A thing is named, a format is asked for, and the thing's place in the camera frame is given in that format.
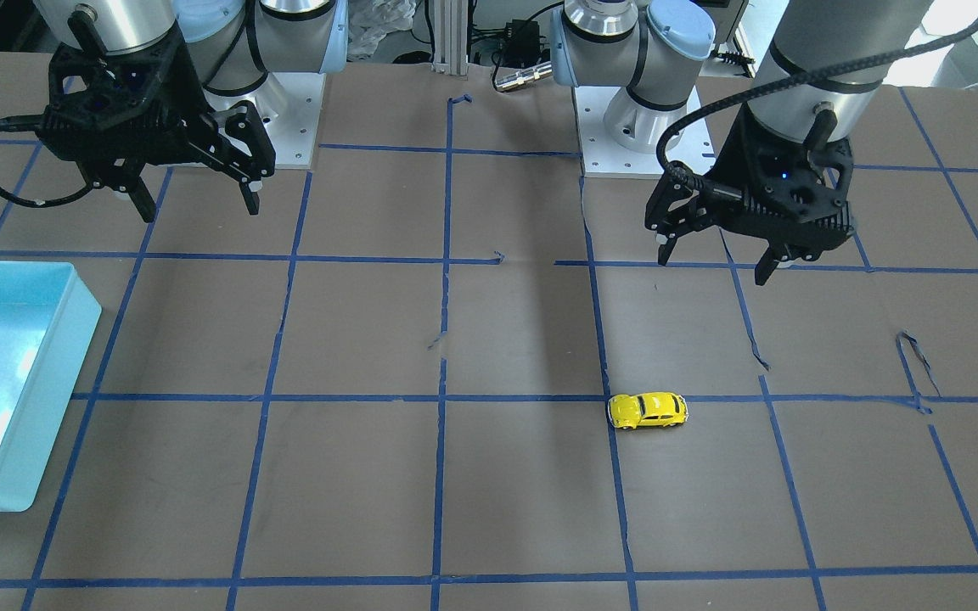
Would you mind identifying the light blue plastic bin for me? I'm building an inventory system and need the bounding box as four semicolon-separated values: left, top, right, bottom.
0;261;102;512

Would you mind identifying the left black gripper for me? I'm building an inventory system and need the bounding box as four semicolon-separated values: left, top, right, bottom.
645;107;857;286

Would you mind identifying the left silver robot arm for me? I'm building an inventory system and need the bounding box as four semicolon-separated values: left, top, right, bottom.
550;1;928;285

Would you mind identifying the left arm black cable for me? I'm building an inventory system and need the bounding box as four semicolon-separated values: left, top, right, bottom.
657;0;978;183

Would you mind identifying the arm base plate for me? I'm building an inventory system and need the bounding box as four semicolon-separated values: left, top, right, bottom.
574;87;701;179
205;72;327;170

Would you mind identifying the yellow beetle toy car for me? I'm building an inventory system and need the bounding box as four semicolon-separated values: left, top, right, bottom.
608;391;689;429

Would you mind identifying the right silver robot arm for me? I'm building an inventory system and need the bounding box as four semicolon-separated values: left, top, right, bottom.
35;1;349;223

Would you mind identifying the aluminium frame post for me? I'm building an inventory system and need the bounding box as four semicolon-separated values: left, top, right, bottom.
424;0;470;80

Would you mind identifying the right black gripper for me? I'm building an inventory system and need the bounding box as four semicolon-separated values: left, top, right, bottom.
35;22;276;223

